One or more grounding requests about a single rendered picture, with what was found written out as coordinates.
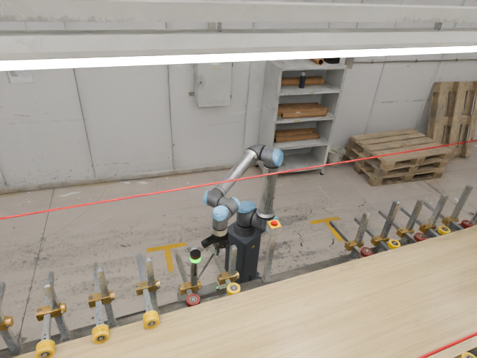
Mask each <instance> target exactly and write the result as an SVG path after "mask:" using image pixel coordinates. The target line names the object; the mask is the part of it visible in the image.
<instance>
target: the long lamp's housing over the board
mask: <svg viewBox="0 0 477 358"><path fill-rule="evenodd" d="M471 46H477V28H441V29H440V30H436V29H434V28H242V29H222V30H221V32H219V31H218V30H217V29H101V30H0V61H20V60H65V59H87V58H132V57H155V56H178V55H223V54H245V53H290V52H313V51H335V50H380V49H403V48H448V47H471Z"/></svg>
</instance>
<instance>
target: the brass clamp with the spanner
mask: <svg viewBox="0 0 477 358"><path fill-rule="evenodd" d="M181 284H182V285H183V286H184V287H183V288H181V287H180V285H181ZM181 284H179V291H180V295H185V294H186V290H188V289H191V290H192V292H196V291H198V290H199V289H201V288H202V283H201V281H197V285H195V286H192V285H191V283H190V281H189V282H186V283H181Z"/></svg>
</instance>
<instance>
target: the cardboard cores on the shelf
mask: <svg viewBox="0 0 477 358"><path fill-rule="evenodd" d="M299 84H300V77H282V80H281V86H285V85H299ZM323 84H324V78H323V77H322V76H310V77H306V78H305V85H323ZM328 111H329V109H328V107H322V105H321V104H319V103H318V102H310V103H294V104H278V114H277V116H281V118H282V119H289V118H302V117H316V116H326V115H327V113H328ZM315 132H316V129H315V128H308V129H286V130H275V136H274V142H275V143H279V142H286V141H299V140H306V139H318V138H319V133H315Z"/></svg>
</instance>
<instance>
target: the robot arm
mask: <svg viewBox="0 0 477 358"><path fill-rule="evenodd" d="M256 161H263V175H265V174H269V173H277V172H278V168H279V166H281V164H282V162H283V152H282V151H281V150H279V149H277V148H272V147H269V146H266V145H261V144H260V145H254V146H250V147H248V148H247V149H246V150H245V151H244V152H243V156H242V157H241V159H240V160H239V161H238V162H237V163H236V164H235V165H234V167H233V168H232V169H231V170H230V171H229V172H228V173H227V174H226V175H225V176H224V177H223V178H222V179H221V181H226V180H234V179H239V178H240V177H241V176H242V175H243V174H244V173H245V172H246V170H247V169H248V168H249V167H250V165H251V164H252V163H255V162H256ZM277 178H278V174H274V175H266V176H263V178H262V185H261V198H260V205H259V208H256V205H255V203H254V202H250V201H243V202H239V200H238V199H237V198H235V197H230V198H227V197H225V195H226V194H227V192H228V191H229V190H230V189H231V188H232V187H233V186H234V184H235V183H236V182H237V180H236V181H231V182H226V183H218V184H217V185H216V186H215V187H214V188H213V189H212V190H211V191H210V190H207V191H206V192H205V193H204V196H203V203H204V204H206V205H208V206H210V207H213V208H214V209H213V213H212V233H213V235H211V236H210V237H207V238H206V239H204V240H203V241H201V243H202V246H203V247H204V248H207V247H208V246H210V245H211V244H213V248H214V255H215V257H216V258H218V257H219V256H221V255H222V254H224V253H225V252H224V251H222V250H223V248H225V249H227V248H229V240H228V237H229V233H228V232H227V225H228V220H229V219H230V218H231V217H232V216H233V215H234V214H235V213H236V212H237V215H236V223H235V225H234V233H235V234H236V235H238V236H240V237H250V236H252V235H254V233H255V231H256V228H258V229H261V230H263V231H265V232H267V231H266V224H267V221H271V220H274V219H276V220H278V217H277V216H275V211H274V209H273V205H274V199H275V189H276V183H277ZM221 181H220V182H221ZM227 244H228V246H227Z"/></svg>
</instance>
